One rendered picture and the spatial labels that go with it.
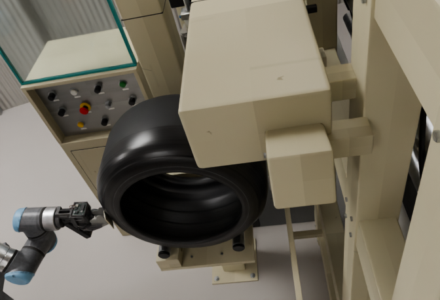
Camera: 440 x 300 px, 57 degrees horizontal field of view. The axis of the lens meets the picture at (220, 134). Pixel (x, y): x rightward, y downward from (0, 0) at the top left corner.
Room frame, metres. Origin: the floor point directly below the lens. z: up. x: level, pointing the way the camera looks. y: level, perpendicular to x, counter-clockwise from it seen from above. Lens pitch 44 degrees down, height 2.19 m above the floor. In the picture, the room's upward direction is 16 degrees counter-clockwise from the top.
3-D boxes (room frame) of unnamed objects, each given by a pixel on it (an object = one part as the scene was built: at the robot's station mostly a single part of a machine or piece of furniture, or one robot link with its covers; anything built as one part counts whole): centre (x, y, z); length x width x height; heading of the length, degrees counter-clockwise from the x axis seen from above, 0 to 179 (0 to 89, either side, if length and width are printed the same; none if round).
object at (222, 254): (0.96, 0.15, 0.80); 0.37 x 0.36 x 0.02; 79
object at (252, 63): (0.78, -0.12, 1.71); 0.61 x 0.25 x 0.15; 169
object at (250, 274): (1.22, 0.12, 0.01); 0.27 x 0.27 x 0.02; 79
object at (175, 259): (0.99, 0.29, 0.84); 0.36 x 0.09 x 0.06; 169
